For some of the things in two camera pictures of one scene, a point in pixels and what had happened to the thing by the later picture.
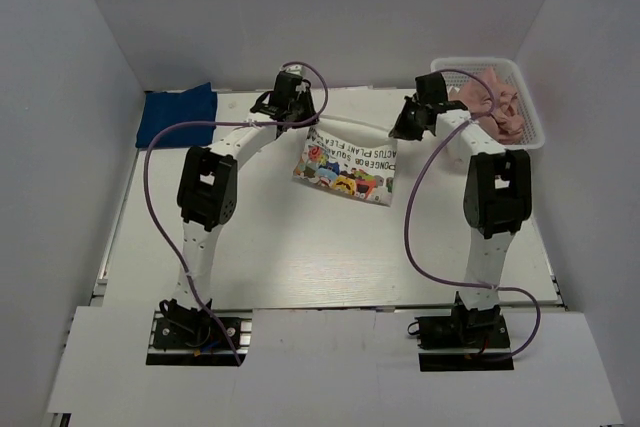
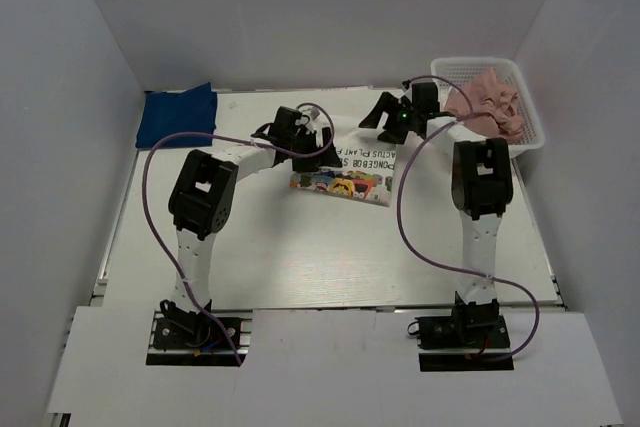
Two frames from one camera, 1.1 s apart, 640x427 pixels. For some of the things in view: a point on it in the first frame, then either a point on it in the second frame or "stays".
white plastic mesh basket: [459, 70] stays
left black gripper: [306, 96] → [326, 159]
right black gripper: [401, 128] → [390, 104]
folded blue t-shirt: [163, 109] stays
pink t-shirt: [493, 103] stays
